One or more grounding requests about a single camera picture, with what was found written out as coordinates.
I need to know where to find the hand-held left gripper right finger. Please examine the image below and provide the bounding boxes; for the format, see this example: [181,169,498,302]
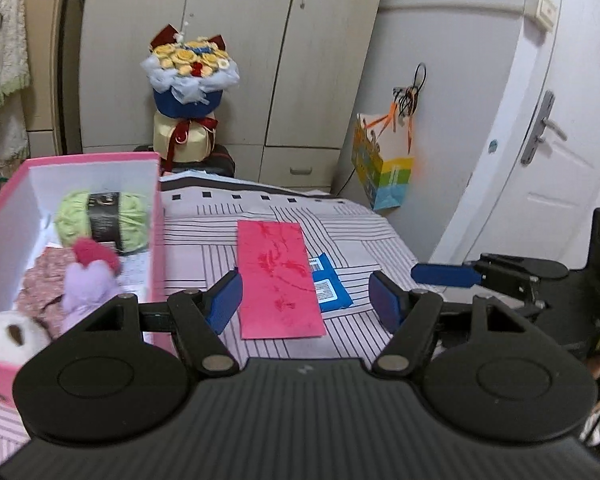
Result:
[369,270,529,379]

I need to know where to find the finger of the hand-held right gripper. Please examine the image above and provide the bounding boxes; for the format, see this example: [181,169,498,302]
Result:
[411,252,570,307]

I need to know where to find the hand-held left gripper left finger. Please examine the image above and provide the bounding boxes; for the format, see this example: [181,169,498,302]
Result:
[82,269,244,379]

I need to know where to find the pink cardboard box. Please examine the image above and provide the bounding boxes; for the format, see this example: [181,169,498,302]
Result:
[0,155,174,405]

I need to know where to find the purple plush toy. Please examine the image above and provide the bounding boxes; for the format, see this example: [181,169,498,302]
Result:
[61,260,124,333]

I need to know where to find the pink fuzzy plush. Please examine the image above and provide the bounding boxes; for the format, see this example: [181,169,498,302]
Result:
[71,239,122,277]

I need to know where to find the blue packet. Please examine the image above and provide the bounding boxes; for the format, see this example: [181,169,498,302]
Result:
[307,254,354,314]

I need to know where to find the red envelope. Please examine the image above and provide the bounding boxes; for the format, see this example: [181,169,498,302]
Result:
[236,220,327,341]

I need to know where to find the printed paper sheet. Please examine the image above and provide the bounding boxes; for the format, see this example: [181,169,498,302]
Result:
[114,252,154,292]

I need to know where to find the colourful gift bag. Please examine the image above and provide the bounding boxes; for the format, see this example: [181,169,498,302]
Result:
[351,112,415,212]

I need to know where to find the black suitcase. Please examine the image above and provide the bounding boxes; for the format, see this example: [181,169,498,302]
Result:
[132,144,237,179]

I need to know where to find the light green yarn ball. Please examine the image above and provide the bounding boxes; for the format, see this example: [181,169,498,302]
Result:
[55,190,149,256]

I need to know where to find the floral pink cloth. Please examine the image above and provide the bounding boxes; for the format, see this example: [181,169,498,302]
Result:
[14,246,82,337]

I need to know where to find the white door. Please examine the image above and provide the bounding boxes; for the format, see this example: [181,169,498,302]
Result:
[429,0,600,272]

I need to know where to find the panda plush toy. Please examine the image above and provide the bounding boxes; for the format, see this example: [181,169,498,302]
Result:
[0,310,52,367]

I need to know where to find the flower bouquet with blue wrap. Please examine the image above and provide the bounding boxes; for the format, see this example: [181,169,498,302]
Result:
[140,22,242,173]

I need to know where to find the beige wardrobe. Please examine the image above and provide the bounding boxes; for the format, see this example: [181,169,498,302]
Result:
[77,0,390,196]

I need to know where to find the white knitted cloth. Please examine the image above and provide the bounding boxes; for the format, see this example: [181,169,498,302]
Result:
[0,102,31,165]

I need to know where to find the metal door handle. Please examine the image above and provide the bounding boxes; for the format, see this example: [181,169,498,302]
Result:
[521,90,569,166]

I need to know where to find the hanging keys and cords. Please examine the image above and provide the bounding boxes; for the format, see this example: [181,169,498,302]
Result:
[390,62,429,153]

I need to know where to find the wall light switch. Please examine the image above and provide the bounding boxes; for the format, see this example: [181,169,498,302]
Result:
[524,0,559,34]

